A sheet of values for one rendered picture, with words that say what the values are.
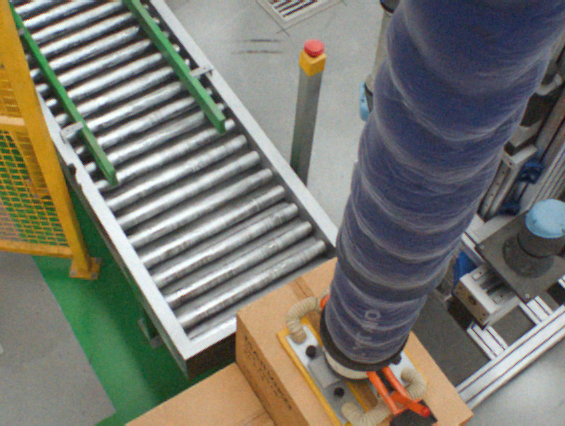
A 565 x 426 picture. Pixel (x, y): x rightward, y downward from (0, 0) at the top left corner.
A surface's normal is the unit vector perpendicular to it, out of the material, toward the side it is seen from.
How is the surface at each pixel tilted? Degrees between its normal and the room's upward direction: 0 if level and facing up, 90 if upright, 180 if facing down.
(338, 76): 0
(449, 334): 0
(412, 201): 82
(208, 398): 0
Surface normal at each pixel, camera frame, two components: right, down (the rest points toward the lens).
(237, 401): 0.05, -0.51
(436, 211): 0.11, 0.78
